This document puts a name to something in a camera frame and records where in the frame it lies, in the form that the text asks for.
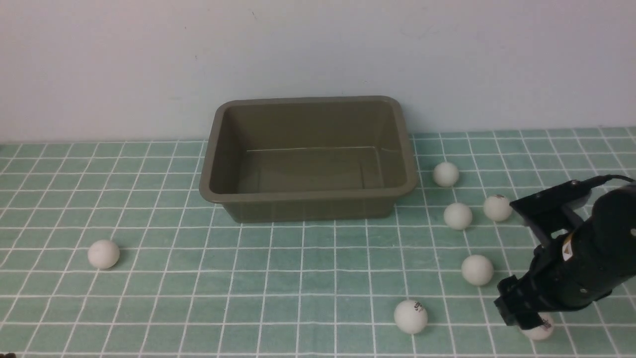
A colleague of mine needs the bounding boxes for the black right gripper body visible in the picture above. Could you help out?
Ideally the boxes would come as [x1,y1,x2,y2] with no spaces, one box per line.
[494,218,617,328]

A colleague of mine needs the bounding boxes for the black camera cable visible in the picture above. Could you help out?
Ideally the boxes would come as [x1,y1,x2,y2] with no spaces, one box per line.
[586,175,636,185]

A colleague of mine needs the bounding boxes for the white ping-pong ball top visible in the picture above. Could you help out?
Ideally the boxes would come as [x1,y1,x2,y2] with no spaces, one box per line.
[432,162,460,187]

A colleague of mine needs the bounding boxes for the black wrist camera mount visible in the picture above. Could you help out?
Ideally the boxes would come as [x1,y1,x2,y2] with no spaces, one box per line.
[510,180,593,247]

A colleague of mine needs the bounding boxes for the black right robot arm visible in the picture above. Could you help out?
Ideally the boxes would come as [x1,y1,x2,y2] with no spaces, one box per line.
[494,175,636,330]

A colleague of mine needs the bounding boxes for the white ping-pong ball printed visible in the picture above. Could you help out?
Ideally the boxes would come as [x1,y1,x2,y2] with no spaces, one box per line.
[394,299,428,335]

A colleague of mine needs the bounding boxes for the olive plastic bin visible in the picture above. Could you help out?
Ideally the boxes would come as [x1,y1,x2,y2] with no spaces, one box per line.
[198,95,419,223]

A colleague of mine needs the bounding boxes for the green checkered tablecloth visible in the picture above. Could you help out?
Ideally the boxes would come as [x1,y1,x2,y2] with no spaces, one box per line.
[0,127,635,358]

